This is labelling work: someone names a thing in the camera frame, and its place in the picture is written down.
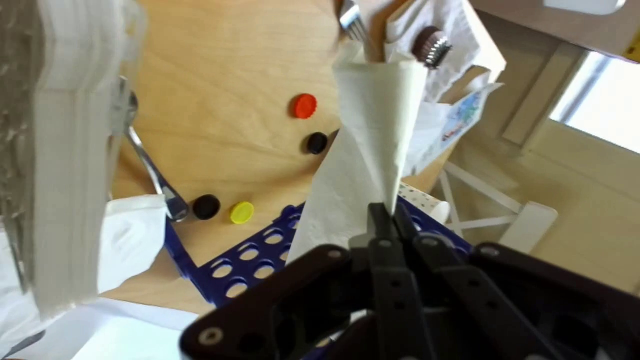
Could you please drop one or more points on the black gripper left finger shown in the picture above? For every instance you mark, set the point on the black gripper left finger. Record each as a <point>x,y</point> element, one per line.
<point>368,294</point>

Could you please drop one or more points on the white wooden chair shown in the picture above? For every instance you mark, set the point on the white wooden chair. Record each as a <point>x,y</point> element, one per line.
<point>480,213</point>

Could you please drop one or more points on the single white tissue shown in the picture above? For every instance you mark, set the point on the single white tissue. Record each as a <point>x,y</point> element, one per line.
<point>376,108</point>

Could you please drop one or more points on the loose white napkin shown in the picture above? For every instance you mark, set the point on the loose white napkin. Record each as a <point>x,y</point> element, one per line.
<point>133,235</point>

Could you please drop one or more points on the white paper sheet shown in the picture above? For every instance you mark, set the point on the white paper sheet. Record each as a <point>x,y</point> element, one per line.
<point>442,124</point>

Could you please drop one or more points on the metal spoon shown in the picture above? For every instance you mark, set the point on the metal spoon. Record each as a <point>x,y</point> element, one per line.
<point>177,207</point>

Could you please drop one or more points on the yellow game disc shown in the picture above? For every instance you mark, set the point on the yellow game disc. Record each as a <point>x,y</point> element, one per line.
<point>240,213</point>

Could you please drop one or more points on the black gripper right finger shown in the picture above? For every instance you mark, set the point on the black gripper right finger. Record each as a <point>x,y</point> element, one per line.
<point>517,303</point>

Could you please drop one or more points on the metal fork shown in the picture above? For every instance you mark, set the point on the metal fork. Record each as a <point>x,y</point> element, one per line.
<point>353,25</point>

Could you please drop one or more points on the red game disc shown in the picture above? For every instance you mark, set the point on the red game disc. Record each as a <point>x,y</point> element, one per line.
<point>303,107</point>

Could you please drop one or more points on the black game disc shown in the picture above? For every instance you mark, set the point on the black game disc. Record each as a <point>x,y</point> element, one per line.
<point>206,207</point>
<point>317,142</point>

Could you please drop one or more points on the white cloth with cupcake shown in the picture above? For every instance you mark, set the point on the white cloth with cupcake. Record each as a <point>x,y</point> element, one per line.
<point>446,36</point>

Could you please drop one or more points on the blue connect four grid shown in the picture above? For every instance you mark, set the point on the blue connect four grid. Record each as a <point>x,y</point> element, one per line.
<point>240,264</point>

